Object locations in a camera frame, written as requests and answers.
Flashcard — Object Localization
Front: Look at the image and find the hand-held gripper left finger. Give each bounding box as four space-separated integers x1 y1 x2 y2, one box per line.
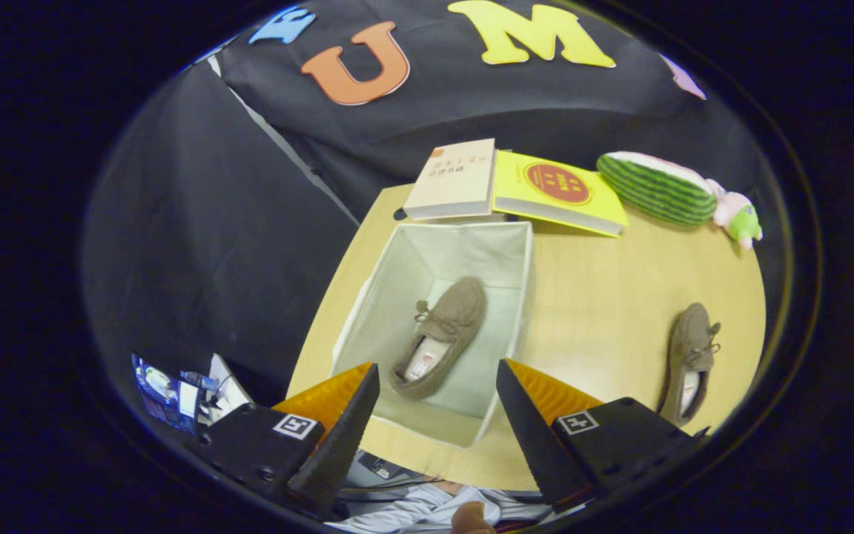
190 362 381 520

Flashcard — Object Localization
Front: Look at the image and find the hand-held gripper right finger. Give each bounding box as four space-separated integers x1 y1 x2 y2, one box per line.
496 358 710 514

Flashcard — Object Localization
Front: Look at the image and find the brown suede shoe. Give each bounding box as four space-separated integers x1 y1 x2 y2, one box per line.
657 303 722 428
388 277 487 400

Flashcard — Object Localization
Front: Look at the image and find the grey-green fabric storage box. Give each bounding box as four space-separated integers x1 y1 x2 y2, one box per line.
331 221 534 448

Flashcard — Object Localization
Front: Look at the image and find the person's grey shirt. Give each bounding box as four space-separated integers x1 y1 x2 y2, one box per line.
323 481 570 534

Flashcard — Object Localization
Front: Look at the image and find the white paper packet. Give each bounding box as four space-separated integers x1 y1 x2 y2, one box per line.
208 354 254 425

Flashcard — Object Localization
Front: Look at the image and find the blue printed packet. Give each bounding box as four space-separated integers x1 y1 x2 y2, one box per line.
133 354 210 435

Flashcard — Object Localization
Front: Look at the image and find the yellow book with red circle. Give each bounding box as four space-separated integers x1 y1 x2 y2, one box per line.
492 151 629 238

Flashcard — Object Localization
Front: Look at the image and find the beige book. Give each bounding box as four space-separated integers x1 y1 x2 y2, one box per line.
403 139 497 221

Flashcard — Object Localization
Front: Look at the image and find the watermelon slice plush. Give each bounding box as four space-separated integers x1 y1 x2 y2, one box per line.
596 151 718 227

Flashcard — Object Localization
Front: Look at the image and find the green and pink plush toy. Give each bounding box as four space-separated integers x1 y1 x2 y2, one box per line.
705 178 764 251

